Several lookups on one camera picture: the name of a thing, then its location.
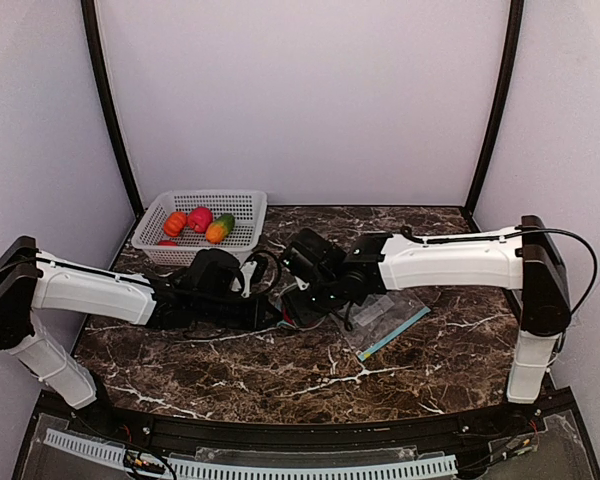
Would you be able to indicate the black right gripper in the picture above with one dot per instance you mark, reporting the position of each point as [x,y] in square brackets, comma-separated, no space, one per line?
[303,310]

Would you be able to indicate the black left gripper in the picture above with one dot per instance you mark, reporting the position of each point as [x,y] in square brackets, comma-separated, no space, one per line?
[253,314]

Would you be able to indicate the clear zip bag yellow slider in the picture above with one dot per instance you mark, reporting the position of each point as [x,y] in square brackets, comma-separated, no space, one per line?
[298,314]

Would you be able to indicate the red toy apple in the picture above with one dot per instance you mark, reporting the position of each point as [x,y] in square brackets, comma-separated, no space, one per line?
[286,320]

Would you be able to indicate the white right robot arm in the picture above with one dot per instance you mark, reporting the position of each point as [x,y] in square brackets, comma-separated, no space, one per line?
[523,257]

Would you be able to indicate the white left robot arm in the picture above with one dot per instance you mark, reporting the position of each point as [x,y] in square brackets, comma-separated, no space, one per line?
[216,288]

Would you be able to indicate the clear zip bag blue zipper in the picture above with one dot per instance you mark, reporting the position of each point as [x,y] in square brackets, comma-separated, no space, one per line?
[369,327]

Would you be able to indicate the orange green toy mango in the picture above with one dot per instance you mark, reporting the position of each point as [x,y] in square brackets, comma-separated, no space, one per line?
[220,228]

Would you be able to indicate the white perforated plastic basket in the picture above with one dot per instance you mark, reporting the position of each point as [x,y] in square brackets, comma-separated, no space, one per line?
[247,206]

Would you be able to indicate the pink toy fruit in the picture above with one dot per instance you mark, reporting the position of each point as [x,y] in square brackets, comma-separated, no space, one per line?
[199,219]

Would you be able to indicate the red toy pepper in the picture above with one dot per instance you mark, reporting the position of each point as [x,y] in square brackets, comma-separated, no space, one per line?
[168,243]

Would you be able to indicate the orange toy pumpkin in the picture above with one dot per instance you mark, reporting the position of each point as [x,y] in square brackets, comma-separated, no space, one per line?
[175,224]

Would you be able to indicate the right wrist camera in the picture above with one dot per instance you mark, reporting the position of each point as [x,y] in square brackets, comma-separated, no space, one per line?
[312,259]

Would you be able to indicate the black front frame rail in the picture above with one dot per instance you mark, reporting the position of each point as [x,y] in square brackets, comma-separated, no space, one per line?
[451,432]

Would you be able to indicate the white slotted cable duct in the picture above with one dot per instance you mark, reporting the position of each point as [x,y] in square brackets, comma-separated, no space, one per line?
[305,467]

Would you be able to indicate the left black frame post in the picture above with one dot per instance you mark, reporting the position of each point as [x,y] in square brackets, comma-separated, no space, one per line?
[99,69]

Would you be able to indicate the black frame post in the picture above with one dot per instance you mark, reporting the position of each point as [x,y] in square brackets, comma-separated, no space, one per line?
[99,69]
[501,91]

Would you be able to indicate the right black frame post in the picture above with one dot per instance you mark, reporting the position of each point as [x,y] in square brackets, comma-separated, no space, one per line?
[501,91]

